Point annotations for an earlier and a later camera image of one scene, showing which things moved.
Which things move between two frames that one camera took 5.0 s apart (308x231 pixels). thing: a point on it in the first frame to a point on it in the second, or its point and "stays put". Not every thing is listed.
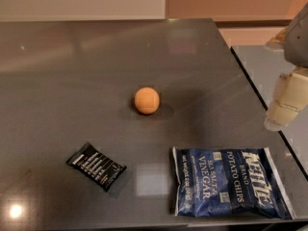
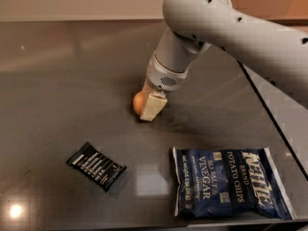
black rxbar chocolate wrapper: x=95 y=166 stays put
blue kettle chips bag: x=229 y=183 stays put
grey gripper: x=298 y=43 to x=162 y=76
